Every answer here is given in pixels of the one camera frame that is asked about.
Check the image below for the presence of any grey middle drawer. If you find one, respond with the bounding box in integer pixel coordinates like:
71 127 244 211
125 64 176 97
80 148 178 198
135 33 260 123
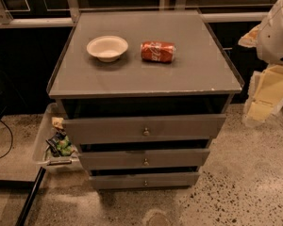
79 149 209 170

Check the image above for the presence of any grey drawer cabinet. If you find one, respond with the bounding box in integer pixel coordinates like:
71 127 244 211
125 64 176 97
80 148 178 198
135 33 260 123
47 11 243 177

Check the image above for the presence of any white paper bowl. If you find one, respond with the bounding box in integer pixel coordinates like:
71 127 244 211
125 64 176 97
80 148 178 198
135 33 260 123
87 36 128 62

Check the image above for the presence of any black cable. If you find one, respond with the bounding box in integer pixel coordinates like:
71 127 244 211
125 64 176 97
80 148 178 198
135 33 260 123
0 114 14 164

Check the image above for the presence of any black floor bar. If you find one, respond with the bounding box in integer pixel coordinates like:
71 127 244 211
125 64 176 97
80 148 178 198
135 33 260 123
15 167 46 226

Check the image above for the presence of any grey drawer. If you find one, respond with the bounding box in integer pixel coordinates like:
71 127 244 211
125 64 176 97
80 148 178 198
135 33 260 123
79 149 209 170
91 172 200 190
62 114 225 145

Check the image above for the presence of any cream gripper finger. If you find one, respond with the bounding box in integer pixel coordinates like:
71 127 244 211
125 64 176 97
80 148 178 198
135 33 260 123
242 65 283 126
238 25 259 48

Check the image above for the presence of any grey top drawer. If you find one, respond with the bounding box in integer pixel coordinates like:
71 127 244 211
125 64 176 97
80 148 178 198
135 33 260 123
62 114 225 145

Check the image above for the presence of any red soda can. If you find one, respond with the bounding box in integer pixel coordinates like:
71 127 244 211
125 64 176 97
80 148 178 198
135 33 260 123
141 40 175 63

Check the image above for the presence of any grey bottom drawer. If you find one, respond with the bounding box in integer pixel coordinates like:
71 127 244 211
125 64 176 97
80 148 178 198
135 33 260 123
91 172 200 190

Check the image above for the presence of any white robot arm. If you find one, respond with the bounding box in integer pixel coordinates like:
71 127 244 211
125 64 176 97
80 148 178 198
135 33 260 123
238 0 283 127

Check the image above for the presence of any metal railing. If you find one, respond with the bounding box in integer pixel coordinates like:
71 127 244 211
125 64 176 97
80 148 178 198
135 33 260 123
0 0 277 28

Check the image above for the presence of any tan crumpled wrapper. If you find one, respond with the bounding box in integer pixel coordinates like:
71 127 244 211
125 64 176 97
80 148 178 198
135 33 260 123
52 117 63 129

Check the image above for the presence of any green snack bag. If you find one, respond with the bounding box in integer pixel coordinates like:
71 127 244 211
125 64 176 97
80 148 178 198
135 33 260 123
46 132 75 157

